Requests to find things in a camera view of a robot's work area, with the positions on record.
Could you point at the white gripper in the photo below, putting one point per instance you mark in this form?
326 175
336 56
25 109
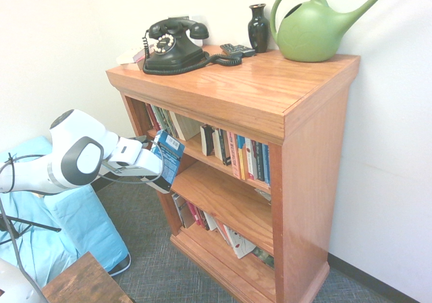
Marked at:
148 161

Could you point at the blue paperback book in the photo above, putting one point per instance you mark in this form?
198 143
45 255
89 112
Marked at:
170 158

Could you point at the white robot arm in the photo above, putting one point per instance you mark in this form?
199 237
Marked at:
77 147

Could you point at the green striped book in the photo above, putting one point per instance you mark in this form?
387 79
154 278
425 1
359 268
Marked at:
165 120

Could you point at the beige leaning book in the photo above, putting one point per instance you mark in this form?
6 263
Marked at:
187 127

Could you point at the brown hardcover book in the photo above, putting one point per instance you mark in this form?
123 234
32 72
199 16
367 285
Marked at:
184 212

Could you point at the black book white pages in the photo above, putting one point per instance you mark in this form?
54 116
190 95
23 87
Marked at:
206 139

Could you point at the white slim book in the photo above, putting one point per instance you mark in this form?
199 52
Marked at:
217 146

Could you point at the red orange book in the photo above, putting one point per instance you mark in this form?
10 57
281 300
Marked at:
199 218

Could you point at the black slim book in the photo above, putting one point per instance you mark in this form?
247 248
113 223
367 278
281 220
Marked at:
225 147

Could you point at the dark brown book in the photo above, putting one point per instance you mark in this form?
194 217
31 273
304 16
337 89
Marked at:
204 221

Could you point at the pink tall book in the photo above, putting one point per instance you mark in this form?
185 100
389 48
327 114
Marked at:
235 154

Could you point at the plain white book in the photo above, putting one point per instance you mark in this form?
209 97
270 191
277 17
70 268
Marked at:
211 222

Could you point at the blue and yellow book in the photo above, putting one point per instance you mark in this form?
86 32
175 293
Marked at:
242 156

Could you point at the white book red lettering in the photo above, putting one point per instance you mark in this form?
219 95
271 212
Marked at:
250 159

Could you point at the thin pale book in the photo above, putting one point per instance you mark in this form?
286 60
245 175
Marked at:
222 232

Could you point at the pink edged paperback book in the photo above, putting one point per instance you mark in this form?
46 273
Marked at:
140 58

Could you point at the white paperback book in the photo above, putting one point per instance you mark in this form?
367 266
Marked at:
126 57

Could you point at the black book white lettering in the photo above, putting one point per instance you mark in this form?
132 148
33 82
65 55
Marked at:
259 161

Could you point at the blue hardcover book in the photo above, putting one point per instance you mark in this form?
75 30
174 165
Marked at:
266 164

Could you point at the white book red lips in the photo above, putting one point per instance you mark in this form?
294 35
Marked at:
239 244

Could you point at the dark book red spine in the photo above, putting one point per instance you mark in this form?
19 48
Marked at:
263 257

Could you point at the blue covered sofa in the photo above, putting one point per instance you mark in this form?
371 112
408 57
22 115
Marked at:
84 225

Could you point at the black rotary telephone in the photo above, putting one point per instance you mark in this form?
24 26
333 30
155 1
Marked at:
222 59
179 55

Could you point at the grey paper booklet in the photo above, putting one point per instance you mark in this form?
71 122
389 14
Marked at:
263 195

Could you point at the black tripod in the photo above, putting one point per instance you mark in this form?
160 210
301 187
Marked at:
37 224

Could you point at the rustic wooden side table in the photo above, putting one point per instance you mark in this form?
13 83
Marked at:
84 279

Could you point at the wooden bookshelf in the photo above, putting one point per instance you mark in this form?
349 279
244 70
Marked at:
256 80

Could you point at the black remote control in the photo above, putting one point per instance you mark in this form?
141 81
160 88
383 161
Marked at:
248 50
231 48

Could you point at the black telephone handset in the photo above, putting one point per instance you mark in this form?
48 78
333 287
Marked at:
179 24

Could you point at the black glossy vase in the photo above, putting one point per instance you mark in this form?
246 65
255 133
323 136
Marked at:
258 29

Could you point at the green plastic watering can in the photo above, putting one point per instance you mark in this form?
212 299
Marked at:
307 33

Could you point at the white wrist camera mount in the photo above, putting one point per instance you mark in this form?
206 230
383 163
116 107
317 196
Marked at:
125 149

